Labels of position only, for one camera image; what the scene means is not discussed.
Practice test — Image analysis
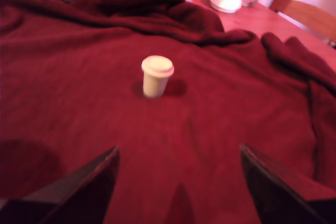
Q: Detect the white cup-shaped coffee capsule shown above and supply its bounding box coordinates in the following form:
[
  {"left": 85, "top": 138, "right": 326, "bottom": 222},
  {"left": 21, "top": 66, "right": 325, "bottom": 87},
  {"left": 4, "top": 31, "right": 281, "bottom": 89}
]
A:
[{"left": 140, "top": 55, "right": 175, "bottom": 99}]

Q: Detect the dark red fleece cloth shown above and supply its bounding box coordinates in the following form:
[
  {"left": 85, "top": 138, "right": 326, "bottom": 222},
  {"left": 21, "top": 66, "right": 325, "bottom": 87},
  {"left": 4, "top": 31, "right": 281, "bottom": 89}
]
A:
[{"left": 0, "top": 0, "right": 336, "bottom": 224}]

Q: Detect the wooden chair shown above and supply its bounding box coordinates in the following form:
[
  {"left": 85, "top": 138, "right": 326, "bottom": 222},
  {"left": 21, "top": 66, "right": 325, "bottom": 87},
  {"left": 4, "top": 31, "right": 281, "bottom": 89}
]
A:
[{"left": 268, "top": 0, "right": 336, "bottom": 49}]

